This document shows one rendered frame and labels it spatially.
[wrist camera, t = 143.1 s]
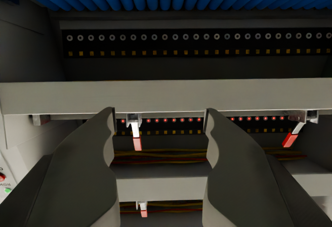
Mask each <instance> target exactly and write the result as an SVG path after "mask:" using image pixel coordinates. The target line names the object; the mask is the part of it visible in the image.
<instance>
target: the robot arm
mask: <svg viewBox="0 0 332 227"><path fill-rule="evenodd" d="M115 132H117V124H116V113H115V108H114V107H106V108H104V109H103V110H102V111H100V112H99V113H97V114H96V115H95V116H93V117H92V118H91V119H89V120H88V121H86V122H85V123H84V124H82V125H81V126H80V127H78V128H77V129H76V130H74V131H73V132H72V133H70V134H69V135H68V136H67V137H66V138H65V139H64V140H63V141H62V142H61V143H60V144H59V145H58V146H57V147H56V149H55V150H54V151H53V152H52V153H51V154H49V155H44V156H43V157H42V158H41V159H40V160H39V161H38V162H37V163H36V164H35V165H34V166H33V167H32V169H31V170H30V171H29V172H28V173H27V174H26V175H25V177H24V178H23V179H22V180H21V181H20V183H19V184H18V185H17V186H16V187H15V188H14V189H13V190H12V192H11V193H10V194H9V195H8V196H7V197H6V198H5V199H4V201H3V202H2V203H1V204H0V227H120V224H121V220H120V206H119V196H118V189H117V181H116V175H115V173H114V172H113V171H112V170H111V169H110V168H109V166H110V164H111V162H112V161H113V159H114V149H113V141H112V136H113V135H114V133H115ZM203 133H206V135H207V137H208V138H209V142H208V148H207V159H208V161H209V162H210V164H211V166H212V170H211V171H210V172H209V174H208V177H207V183H206V188H205V193H204V199H203V217H202V223H203V227H332V221H331V220H330V218H329V217H328V216H327V215H326V214H325V212H324V211H323V210H322V209H321V208H320V207H319V206H318V204H317V203H316V202H315V201H314V200H313V199H312V198H311V196H310V195H309V194H308V193H307V192H306V191H305V190H304V189H303V187H302V186H301V185H300V184H299V183H298V182H297V181H296V179H295V178H294V177H293V176H292V175H291V174H290V173H289V172H288V170H287V169H286V168H285V167H284V166H283V165H282V164H281V162H280V161H279V160H278V159H277V158H276V157H275V156H274V155H268V154H266V152H265V151H264V150H263V149H262V148H261V147H260V145H259V144H258V143H257V142H256V141H255V140H254V139H253V138H252V137H251V136H249V135H248V134H247V133H246V132H245V131H244V130H242V129H241V128H240V127H239V126H237V125H236V124H234V123H233V122H232V121H230V120H229V119H228V118H226V117H225V116H224V115H222V114H221V113H220V112H218V111H217V110H216V109H213V108H205V113H204V129H203Z"/></svg>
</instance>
